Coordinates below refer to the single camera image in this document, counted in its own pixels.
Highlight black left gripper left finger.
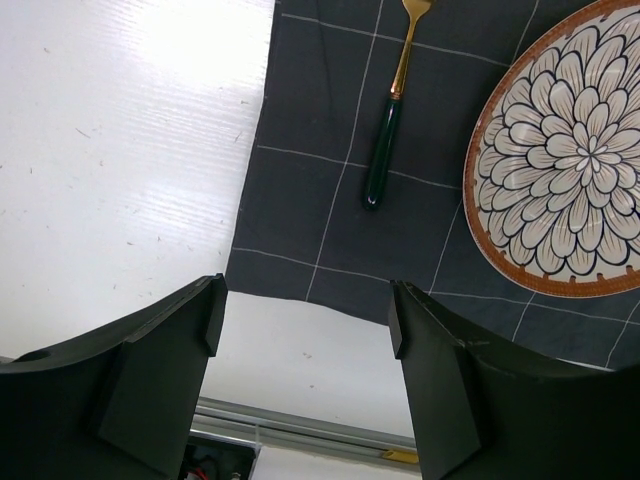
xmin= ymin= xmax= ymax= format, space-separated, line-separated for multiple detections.
xmin=1 ymin=275 xmax=228 ymax=479

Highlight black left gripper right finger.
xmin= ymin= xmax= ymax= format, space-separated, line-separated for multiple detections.
xmin=389 ymin=281 xmax=639 ymax=479

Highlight patterned round plate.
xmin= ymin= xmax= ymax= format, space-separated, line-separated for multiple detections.
xmin=463 ymin=1 xmax=639 ymax=298

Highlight dark checked cloth napkin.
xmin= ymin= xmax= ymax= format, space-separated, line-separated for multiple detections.
xmin=226 ymin=1 xmax=639 ymax=369

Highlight gold fork green handle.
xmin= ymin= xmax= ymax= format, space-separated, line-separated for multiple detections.
xmin=362 ymin=0 xmax=435 ymax=211

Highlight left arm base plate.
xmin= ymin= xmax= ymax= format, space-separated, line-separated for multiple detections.
xmin=178 ymin=435 xmax=258 ymax=480

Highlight aluminium front rail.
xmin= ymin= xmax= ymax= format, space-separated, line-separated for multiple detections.
xmin=191 ymin=397 xmax=418 ymax=470

